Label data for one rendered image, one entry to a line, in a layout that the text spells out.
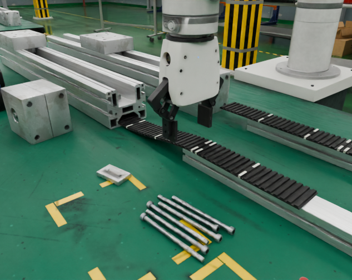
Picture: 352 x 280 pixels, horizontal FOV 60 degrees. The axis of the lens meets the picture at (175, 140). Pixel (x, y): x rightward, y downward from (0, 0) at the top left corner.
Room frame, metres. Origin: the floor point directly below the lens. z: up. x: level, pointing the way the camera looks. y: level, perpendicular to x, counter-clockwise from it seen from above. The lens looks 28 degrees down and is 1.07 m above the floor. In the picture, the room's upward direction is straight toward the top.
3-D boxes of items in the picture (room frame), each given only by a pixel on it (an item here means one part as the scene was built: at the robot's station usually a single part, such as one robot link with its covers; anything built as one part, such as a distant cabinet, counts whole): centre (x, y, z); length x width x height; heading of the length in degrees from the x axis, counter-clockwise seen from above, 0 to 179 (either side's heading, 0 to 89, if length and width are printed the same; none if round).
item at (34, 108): (0.61, 0.28, 0.83); 0.11 x 0.10 x 0.10; 137
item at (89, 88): (0.93, 0.37, 0.82); 0.80 x 0.10 x 0.09; 42
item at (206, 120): (0.53, -0.06, 0.86); 0.03 x 0.03 x 0.07; 42
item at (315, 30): (0.95, -0.41, 0.91); 0.19 x 0.19 x 0.18
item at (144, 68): (1.06, 0.23, 0.82); 0.80 x 0.10 x 0.09; 42
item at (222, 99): (0.74, -0.07, 0.83); 0.12 x 0.09 x 0.10; 132
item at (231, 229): (0.33, -0.03, 0.78); 0.11 x 0.01 x 0.01; 47
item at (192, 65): (0.49, -0.02, 0.95); 0.10 x 0.07 x 0.11; 132
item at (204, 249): (0.30, 0.00, 0.78); 0.11 x 0.01 x 0.01; 47
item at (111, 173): (0.42, 0.10, 0.78); 0.05 x 0.03 x 0.01; 55
